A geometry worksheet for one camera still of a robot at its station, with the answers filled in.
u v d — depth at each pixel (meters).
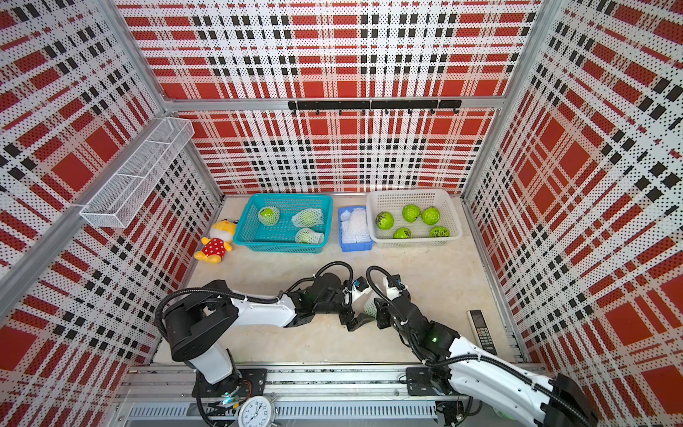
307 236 0.98
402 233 0.99
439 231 0.99
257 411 0.67
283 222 1.11
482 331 0.82
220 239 1.00
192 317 0.48
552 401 0.42
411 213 1.08
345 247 1.01
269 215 1.06
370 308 0.81
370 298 0.81
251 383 0.73
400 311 0.56
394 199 1.11
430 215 1.05
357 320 0.73
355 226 0.99
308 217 1.05
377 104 0.89
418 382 0.74
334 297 0.70
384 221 1.04
